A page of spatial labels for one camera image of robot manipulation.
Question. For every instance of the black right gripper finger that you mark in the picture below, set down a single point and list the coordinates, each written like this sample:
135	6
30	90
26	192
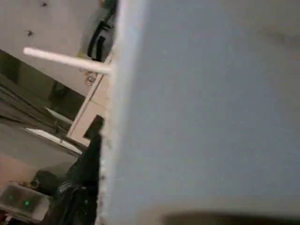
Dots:
86	175

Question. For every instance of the white plastic table leg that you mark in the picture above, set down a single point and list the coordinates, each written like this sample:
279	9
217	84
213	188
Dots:
65	59

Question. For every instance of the white plastic table top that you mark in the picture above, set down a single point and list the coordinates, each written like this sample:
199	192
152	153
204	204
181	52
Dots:
199	105

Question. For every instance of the white device green light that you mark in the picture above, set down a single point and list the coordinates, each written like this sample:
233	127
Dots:
21	201

